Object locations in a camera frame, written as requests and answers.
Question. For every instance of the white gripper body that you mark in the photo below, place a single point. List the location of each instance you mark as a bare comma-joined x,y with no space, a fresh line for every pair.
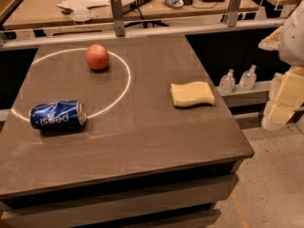
293,40

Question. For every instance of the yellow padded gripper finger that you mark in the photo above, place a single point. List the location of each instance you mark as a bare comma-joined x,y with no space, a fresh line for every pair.
291,90
275,117

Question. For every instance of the yellow sponge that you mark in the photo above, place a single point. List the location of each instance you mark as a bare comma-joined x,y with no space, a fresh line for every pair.
192,94

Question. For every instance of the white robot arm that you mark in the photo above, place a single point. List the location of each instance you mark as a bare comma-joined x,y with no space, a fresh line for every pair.
291,47

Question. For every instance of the red apple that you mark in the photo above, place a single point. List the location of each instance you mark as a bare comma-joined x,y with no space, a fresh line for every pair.
97,57

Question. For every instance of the right clear sanitizer bottle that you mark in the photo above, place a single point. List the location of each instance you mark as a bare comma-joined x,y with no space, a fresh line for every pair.
248,78

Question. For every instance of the clear sanitizer bottle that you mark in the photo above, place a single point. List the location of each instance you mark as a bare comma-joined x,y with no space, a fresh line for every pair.
248,78
227,82

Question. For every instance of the left clear sanitizer bottle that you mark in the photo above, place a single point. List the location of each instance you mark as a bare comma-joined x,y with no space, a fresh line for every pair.
227,82

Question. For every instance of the blue white face mask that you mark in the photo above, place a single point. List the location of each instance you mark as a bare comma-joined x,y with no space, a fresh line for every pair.
174,3

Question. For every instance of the lower grey drawer front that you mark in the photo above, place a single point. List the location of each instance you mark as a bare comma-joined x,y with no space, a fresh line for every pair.
194,220

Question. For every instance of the grey drawer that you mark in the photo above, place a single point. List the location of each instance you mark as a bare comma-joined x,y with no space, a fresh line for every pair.
120,209
194,220

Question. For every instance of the grey power strip box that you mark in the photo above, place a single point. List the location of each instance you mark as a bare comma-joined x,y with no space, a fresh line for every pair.
129,5

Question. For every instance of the clear plastic lid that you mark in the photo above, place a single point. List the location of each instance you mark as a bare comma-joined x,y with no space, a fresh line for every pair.
81,15

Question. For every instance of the white papers on desk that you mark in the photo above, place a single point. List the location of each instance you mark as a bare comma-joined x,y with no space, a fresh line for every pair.
74,4

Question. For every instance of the crushed blue pepsi can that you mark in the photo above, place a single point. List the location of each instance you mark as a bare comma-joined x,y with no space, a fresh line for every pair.
59,115

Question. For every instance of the upper grey drawer front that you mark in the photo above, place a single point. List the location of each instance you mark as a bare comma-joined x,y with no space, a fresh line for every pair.
120,209

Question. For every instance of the wooden background desk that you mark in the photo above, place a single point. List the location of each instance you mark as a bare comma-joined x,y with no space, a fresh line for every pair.
34,14

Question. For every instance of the grey metal shelf rail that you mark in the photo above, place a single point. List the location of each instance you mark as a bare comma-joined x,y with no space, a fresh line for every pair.
259,94

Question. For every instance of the right grey metal post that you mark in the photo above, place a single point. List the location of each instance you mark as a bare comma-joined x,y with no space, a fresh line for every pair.
232,15

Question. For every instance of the grey metal post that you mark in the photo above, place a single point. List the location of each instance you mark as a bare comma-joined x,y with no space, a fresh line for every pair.
232,15
118,17

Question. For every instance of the left grey metal post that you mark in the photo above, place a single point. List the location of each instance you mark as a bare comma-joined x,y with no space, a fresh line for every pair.
118,17

